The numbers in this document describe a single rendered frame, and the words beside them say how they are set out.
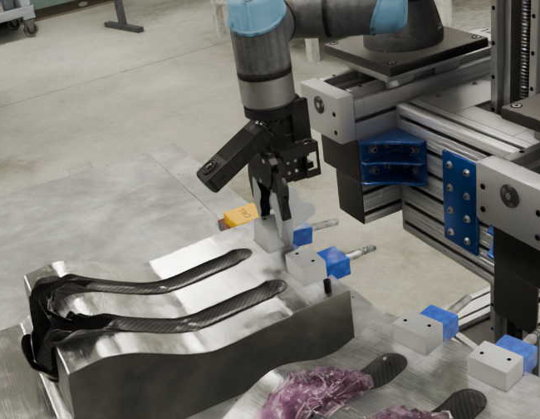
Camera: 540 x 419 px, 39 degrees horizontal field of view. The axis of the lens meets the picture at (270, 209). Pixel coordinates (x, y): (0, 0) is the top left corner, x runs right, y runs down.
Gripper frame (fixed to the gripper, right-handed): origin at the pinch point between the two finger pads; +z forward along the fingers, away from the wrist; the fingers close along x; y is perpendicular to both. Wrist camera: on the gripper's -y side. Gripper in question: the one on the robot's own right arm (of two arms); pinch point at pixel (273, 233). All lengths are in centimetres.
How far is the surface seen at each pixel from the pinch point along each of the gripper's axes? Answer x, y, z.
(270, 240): -2.5, -1.8, -0.5
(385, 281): 94, 79, 90
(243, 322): -14.9, -12.6, 2.0
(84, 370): -17.6, -33.4, -2.4
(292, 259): -10.3, -2.3, -1.2
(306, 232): -2.1, 4.2, 0.5
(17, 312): 21.8, -37.1, 10.4
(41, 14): 645, 82, 85
